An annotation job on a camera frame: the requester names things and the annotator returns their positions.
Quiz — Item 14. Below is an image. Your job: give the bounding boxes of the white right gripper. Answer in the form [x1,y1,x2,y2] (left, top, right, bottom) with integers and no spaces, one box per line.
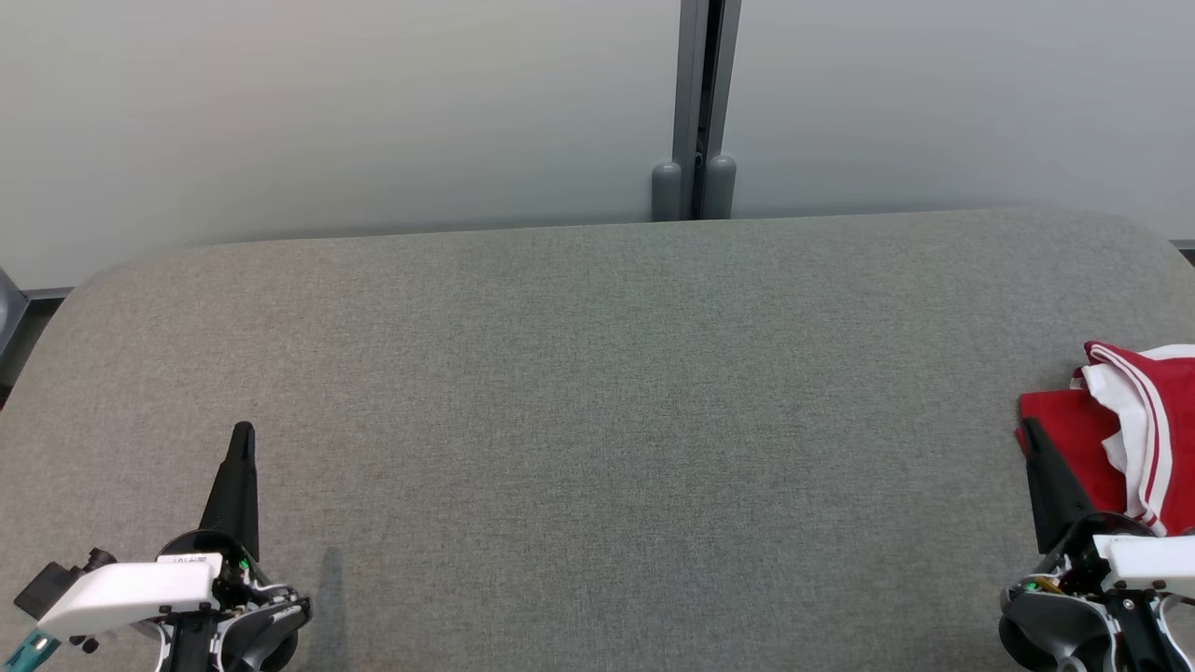
[1022,417,1195,672]

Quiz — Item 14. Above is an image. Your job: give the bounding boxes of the grey fabric sofa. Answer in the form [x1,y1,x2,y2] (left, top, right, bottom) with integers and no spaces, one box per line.
[0,207,1195,672]

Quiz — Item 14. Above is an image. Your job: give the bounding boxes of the grey double partition post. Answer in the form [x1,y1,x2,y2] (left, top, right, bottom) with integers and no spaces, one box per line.
[651,0,742,221]

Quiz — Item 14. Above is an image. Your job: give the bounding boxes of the red white baseball jersey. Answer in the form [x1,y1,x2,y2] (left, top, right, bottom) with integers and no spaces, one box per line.
[1016,341,1195,539]

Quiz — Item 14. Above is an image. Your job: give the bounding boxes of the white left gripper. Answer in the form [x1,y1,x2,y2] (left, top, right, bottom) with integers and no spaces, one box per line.
[35,422,290,672]

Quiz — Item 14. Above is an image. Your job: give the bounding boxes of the teal camera cable connector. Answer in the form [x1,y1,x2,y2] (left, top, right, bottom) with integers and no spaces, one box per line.
[17,629,63,672]

